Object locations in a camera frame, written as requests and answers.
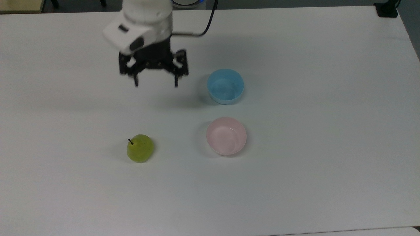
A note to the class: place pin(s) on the tan wooden desk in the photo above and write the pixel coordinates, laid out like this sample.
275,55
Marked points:
19,5

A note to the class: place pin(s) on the light blue bowl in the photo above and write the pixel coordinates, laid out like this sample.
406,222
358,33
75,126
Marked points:
225,87

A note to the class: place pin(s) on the pink bowl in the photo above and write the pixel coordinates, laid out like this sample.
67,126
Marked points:
226,136

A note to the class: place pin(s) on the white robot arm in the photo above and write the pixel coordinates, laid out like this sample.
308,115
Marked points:
144,23

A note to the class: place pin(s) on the green apple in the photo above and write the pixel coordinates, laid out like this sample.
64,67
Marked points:
141,149

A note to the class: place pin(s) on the black stand base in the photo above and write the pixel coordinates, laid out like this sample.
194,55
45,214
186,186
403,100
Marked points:
387,9

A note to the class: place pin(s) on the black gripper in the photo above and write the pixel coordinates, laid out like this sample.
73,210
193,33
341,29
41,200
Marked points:
154,57

